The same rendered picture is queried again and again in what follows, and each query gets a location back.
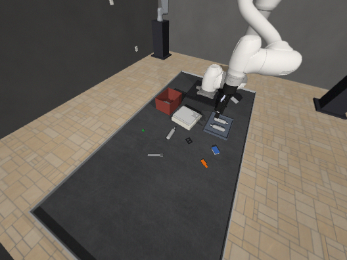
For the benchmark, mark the white digital scale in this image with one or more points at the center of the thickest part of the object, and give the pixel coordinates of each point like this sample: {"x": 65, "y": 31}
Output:
{"x": 186, "y": 117}

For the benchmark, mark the red open box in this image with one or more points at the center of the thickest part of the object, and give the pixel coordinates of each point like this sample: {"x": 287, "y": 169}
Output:
{"x": 171, "y": 96}

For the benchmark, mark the blue rectangular box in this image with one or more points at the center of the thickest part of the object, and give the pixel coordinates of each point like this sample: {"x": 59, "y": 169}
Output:
{"x": 215, "y": 150}

